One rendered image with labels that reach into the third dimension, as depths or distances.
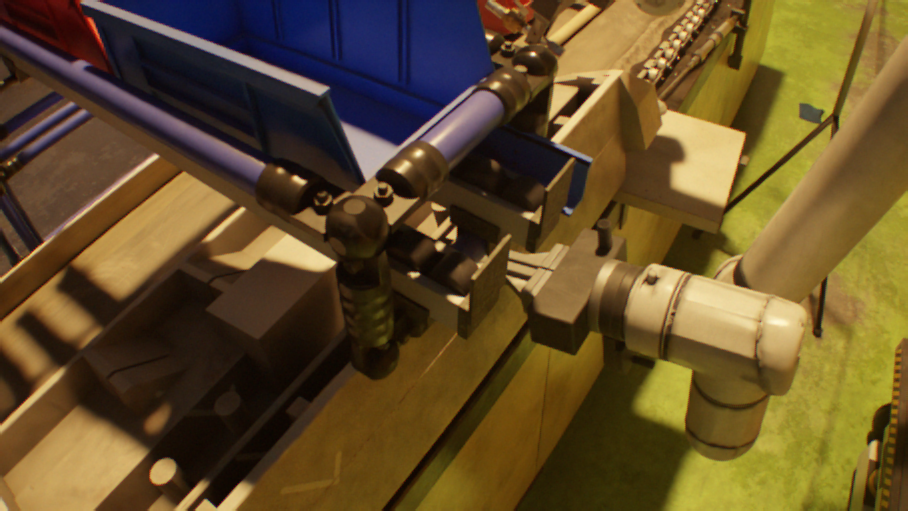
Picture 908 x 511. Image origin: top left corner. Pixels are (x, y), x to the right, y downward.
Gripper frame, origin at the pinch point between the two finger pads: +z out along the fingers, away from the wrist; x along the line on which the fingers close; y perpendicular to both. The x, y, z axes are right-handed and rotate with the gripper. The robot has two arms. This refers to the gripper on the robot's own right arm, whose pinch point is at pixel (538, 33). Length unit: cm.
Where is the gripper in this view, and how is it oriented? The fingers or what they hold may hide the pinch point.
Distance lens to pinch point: 126.4
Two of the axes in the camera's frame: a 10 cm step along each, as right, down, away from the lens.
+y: -7.8, -6.2, 0.8
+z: -3.0, 4.8, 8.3
